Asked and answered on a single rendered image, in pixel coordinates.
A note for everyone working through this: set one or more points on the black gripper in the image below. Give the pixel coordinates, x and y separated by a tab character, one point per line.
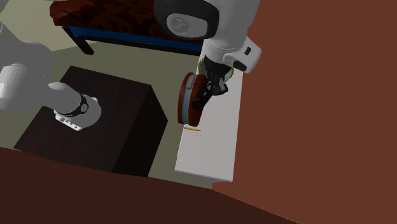
214	74

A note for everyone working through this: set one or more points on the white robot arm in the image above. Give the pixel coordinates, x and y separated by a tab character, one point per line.
229	34

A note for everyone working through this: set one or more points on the red round box blue band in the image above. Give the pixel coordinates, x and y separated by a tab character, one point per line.
189	107

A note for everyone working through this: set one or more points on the yellow pencil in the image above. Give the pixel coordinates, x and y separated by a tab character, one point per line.
192	128

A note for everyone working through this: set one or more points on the gold rimmed round plate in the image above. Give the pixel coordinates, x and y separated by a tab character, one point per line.
231	74

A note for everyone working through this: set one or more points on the white narrow table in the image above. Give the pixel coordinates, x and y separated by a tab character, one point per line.
211	149

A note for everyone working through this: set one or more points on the red patterned bed blue frame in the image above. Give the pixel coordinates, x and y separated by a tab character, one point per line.
124	18

